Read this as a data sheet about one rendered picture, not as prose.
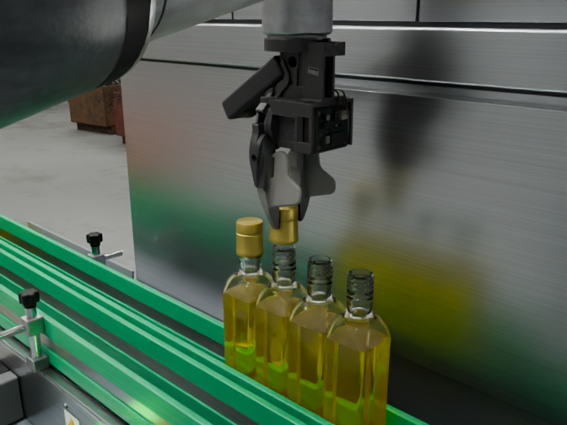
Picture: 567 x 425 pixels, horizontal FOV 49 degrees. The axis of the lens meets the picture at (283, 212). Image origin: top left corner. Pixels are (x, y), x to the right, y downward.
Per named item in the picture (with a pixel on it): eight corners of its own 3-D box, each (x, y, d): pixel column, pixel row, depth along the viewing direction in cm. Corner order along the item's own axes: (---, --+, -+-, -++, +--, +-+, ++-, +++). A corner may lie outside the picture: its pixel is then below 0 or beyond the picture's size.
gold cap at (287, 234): (305, 239, 75) (305, 205, 74) (284, 247, 72) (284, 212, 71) (283, 233, 77) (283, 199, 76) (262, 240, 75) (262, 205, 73)
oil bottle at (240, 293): (281, 411, 87) (281, 270, 80) (252, 430, 83) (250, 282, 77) (253, 395, 91) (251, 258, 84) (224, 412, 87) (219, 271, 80)
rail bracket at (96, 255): (130, 292, 125) (125, 228, 121) (99, 303, 120) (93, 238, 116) (119, 286, 128) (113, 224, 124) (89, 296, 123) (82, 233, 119)
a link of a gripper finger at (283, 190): (288, 240, 67) (298, 155, 65) (251, 228, 71) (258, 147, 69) (307, 238, 69) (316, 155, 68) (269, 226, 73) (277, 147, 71)
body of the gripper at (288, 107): (309, 162, 64) (310, 40, 60) (250, 150, 70) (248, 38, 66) (353, 150, 69) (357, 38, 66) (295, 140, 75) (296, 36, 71)
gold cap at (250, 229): (231, 255, 79) (230, 223, 77) (242, 246, 82) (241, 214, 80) (257, 260, 77) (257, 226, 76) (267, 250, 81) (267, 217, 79)
